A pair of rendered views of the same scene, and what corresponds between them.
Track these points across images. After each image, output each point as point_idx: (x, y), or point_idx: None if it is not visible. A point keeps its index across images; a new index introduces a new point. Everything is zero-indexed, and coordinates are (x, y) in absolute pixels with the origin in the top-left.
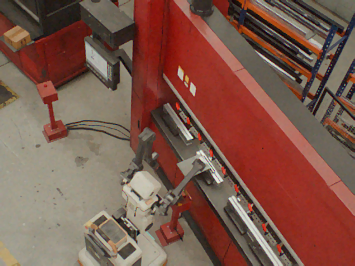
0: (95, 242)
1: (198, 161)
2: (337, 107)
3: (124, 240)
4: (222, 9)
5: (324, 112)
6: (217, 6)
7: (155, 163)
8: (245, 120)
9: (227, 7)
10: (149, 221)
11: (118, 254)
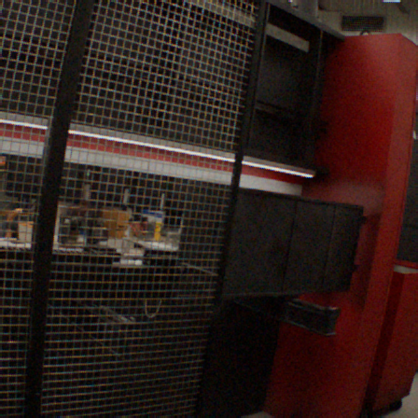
0: (24, 218)
1: None
2: (223, 0)
3: (26, 235)
4: (385, 90)
5: (236, 50)
6: (375, 78)
7: (138, 215)
8: None
9: (394, 90)
10: (53, 247)
11: (9, 239)
